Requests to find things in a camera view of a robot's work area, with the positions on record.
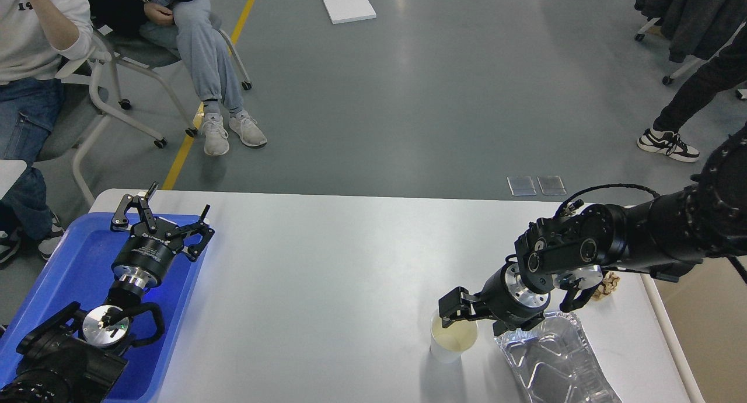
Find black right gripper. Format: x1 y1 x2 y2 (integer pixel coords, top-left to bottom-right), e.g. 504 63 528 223
438 262 550 337

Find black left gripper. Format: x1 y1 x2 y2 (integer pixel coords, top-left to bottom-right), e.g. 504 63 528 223
110 182 214 288

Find white paper cup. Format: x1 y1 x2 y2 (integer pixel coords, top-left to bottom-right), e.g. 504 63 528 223
430 310 479 363

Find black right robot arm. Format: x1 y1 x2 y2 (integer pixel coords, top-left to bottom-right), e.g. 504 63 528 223
438 129 746 337

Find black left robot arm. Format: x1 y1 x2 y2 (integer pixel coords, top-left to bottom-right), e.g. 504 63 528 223
2 184 215 402

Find aluminium foil tray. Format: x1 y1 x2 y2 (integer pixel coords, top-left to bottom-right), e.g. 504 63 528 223
494 310 621 402

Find blue plastic tray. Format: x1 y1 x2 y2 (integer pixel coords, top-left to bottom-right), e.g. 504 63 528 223
1 212 203 402

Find crumpled brown paper ball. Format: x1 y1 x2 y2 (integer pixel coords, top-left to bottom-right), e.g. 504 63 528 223
591 272 620 300

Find left floor socket plate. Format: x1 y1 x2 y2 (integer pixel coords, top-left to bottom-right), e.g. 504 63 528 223
507 176 537 197

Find floor socket plate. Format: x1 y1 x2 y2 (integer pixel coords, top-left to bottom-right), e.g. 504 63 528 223
537 176 567 196
507 176 537 197

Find right floor socket plate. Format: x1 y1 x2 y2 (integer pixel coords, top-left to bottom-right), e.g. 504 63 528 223
537 176 567 196

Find white side table corner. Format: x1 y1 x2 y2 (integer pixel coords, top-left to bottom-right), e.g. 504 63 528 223
0 159 27 199

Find white office chair near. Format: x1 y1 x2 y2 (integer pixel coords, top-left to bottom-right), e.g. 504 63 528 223
36 30 166 205

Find white office chair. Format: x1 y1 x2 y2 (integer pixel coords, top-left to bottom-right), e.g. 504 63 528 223
36 30 166 205
90 12 253 138

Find white office chair far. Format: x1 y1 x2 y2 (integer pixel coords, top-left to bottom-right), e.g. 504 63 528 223
90 12 253 138

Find person in grey trousers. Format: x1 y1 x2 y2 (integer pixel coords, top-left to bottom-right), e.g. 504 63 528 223
89 0 267 156

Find beige plastic bin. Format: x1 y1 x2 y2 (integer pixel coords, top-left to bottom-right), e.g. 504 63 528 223
642 258 746 402

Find person in white sweater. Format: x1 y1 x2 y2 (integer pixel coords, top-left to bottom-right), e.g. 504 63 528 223
1 0 92 262

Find standing person in black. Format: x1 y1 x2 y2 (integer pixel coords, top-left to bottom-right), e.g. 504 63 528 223
637 26 746 162

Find chair with dark jacket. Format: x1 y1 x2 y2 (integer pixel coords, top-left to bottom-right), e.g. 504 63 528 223
634 0 746 86

